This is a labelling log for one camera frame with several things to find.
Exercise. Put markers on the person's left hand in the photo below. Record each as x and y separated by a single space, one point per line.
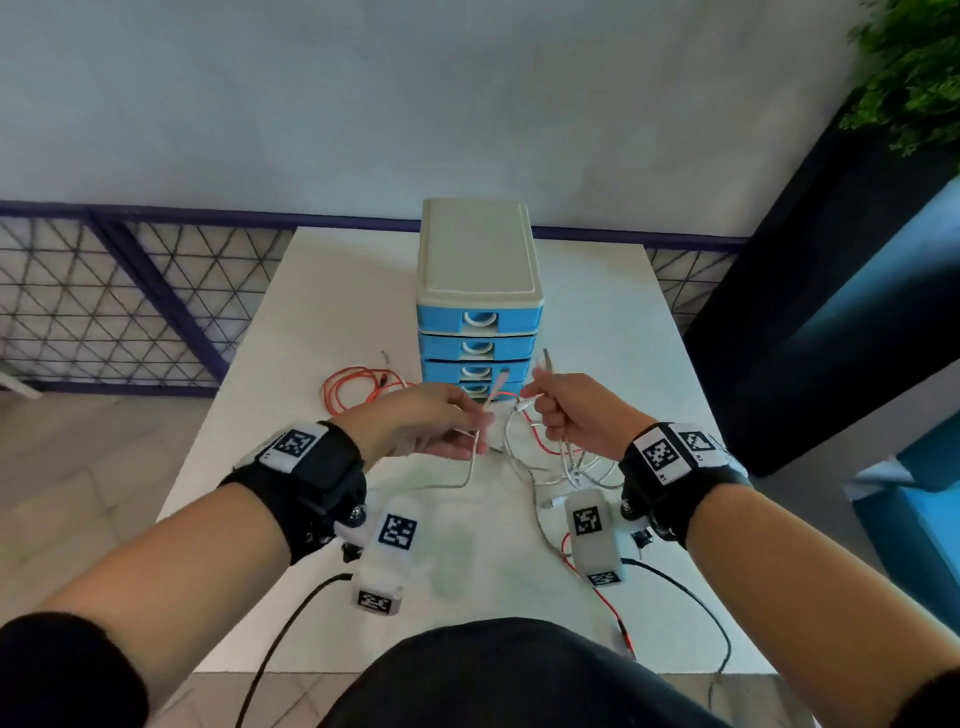
405 420

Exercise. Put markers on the person's right hand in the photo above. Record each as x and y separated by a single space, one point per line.
592 416

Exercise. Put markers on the person's left thumb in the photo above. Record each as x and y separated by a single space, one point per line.
457 448

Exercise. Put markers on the person's right fingers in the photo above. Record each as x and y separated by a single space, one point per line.
551 409

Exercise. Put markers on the person's left forearm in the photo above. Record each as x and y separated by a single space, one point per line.
172 577

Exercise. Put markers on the person's right forearm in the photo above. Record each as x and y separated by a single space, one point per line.
817 600

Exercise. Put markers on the blue drawer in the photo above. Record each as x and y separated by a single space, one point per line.
480 319
476 371
478 348
480 388

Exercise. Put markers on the cream drawer cabinet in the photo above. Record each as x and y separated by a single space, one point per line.
478 262

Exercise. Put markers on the white table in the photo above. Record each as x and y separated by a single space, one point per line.
360 300

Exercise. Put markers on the person's black clothing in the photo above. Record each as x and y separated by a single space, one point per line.
510 675

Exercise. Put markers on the black pillar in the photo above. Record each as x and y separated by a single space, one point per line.
810 315

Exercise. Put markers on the purple mesh railing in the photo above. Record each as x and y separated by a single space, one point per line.
112 300

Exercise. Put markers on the blue seat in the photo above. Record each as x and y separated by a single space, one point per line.
911 525

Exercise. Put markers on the green plant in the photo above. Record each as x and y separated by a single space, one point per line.
911 67

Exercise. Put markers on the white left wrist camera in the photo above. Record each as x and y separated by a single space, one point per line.
386 551

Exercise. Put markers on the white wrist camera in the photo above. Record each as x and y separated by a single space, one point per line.
596 536
386 551

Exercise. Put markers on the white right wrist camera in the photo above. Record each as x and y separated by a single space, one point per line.
596 536

